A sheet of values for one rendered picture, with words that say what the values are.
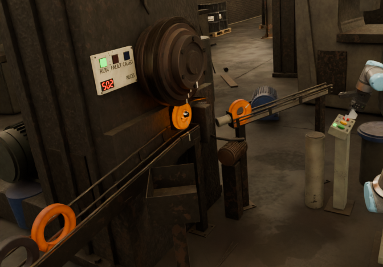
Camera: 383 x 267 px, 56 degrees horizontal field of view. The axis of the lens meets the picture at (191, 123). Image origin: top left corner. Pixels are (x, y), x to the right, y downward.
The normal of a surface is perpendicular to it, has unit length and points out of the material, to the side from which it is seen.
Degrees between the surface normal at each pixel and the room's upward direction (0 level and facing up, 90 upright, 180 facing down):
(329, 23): 90
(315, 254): 0
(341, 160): 90
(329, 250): 0
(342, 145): 90
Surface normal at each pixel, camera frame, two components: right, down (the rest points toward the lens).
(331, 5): -0.72, 0.30
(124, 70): 0.84, 0.11
